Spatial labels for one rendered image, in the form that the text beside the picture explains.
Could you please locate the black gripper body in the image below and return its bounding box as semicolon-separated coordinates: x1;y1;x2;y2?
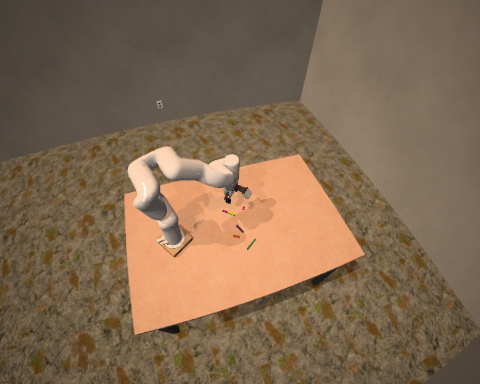
223;181;238;197

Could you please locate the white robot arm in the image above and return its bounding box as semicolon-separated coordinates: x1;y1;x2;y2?
128;147;240;249

